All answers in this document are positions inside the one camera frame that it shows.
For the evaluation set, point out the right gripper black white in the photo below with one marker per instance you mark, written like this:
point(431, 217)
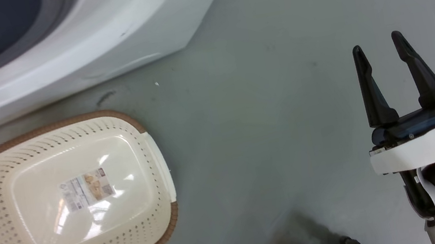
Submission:
point(423, 148)

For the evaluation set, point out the white washing machine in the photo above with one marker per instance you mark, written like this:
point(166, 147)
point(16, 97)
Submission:
point(103, 30)

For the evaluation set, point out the cream laundry basket brown rim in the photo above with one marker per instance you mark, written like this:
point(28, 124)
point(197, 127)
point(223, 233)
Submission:
point(0, 209)

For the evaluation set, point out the paper label sticker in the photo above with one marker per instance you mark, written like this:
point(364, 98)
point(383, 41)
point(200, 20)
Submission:
point(87, 189)

